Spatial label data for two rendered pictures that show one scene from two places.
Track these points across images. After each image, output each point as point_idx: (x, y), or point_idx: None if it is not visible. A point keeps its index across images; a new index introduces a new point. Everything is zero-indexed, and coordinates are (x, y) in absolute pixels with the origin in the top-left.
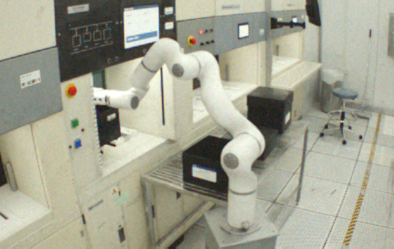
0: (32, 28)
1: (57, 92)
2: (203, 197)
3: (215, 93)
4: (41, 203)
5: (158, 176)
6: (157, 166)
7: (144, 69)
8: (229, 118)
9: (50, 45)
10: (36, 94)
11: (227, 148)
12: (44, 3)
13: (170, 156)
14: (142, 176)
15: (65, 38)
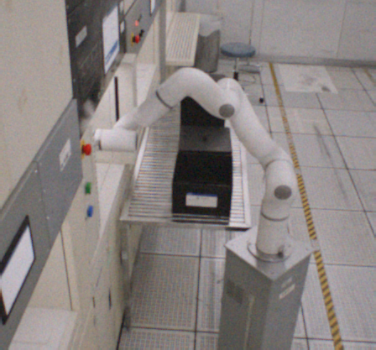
0: (58, 83)
1: (79, 158)
2: (207, 227)
3: (257, 127)
4: (54, 307)
5: (140, 214)
6: (126, 201)
7: (164, 107)
8: (269, 149)
9: (70, 98)
10: (69, 171)
11: (278, 180)
12: (62, 40)
13: (129, 184)
14: (122, 219)
15: (77, 83)
